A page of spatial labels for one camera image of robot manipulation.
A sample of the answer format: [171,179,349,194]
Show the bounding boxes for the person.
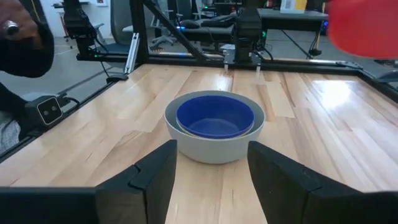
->
[0,82,30,154]

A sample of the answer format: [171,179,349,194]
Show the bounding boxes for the grey plastic bowl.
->
[164,90,266,165]

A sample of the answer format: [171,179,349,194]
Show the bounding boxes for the black equipment stand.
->
[62,0,131,63]

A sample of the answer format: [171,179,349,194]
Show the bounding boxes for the black aluminium table frame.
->
[0,0,398,163]

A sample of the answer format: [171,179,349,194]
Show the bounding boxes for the person's hand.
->
[0,0,44,50]

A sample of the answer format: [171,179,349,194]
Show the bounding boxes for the grey office chair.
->
[110,0,175,48]

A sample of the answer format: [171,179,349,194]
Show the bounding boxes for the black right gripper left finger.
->
[95,139,178,224]

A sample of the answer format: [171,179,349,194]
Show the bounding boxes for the black side desk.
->
[179,7,329,44]

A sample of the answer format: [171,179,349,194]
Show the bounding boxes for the blue plastic bowl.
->
[175,95,256,139]

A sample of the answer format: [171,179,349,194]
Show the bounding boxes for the white yellow wipes canister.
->
[279,0,308,15]

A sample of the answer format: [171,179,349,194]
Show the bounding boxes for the red plastic bowl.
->
[326,0,398,60]

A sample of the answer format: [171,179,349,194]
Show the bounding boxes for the silver aluminium extrusion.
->
[124,32,141,75]

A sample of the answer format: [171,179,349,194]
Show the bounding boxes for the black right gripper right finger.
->
[247,140,364,224]

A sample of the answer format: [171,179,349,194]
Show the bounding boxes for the black table-level camera box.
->
[24,95,65,127]

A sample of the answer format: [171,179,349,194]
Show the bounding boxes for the silver ring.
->
[2,20,21,36]

